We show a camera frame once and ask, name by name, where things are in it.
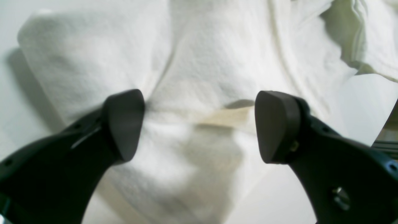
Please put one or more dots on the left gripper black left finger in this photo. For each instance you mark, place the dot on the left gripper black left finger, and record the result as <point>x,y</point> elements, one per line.
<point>51,180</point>

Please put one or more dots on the white printed T-shirt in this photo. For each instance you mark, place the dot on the white printed T-shirt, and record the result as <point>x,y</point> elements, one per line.
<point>200,65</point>

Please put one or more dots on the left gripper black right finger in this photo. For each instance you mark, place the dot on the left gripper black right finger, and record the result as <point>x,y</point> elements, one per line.
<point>345,181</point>

